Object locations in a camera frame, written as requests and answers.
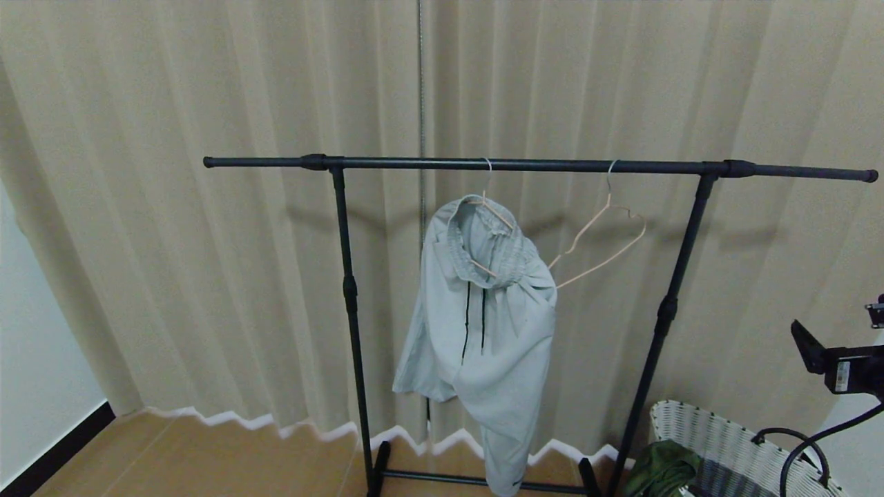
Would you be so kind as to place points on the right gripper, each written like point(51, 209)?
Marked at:
point(860, 369)

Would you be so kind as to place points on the green garment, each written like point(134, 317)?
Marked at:
point(663, 466)

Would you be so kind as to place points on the pale grey shorts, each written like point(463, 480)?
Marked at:
point(497, 359)

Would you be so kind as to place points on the pink clothes hanger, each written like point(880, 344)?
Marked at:
point(610, 193)
point(501, 216)

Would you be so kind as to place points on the white laundry basket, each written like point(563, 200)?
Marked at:
point(690, 435)

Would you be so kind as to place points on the black clothes rack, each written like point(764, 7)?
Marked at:
point(552, 166)

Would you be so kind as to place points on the silver curtain wand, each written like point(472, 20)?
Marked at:
point(422, 83)

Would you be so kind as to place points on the beige curtain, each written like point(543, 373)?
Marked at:
point(207, 276)

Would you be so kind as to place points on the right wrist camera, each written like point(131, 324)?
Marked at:
point(877, 310)

